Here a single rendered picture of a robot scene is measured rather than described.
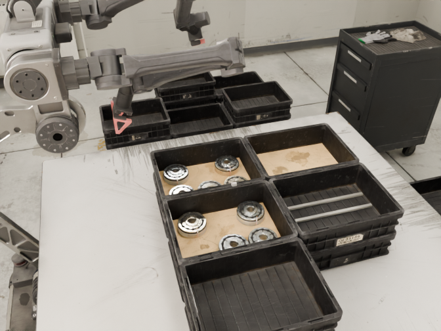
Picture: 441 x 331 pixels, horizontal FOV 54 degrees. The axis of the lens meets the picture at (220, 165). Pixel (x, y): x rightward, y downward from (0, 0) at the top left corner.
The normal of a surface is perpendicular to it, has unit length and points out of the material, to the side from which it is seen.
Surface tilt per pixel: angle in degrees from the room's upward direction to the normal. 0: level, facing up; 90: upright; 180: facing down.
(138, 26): 90
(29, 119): 90
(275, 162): 0
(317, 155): 0
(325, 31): 90
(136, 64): 55
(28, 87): 90
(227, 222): 0
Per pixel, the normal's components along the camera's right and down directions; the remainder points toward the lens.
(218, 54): 0.13, 0.05
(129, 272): 0.00, -0.79
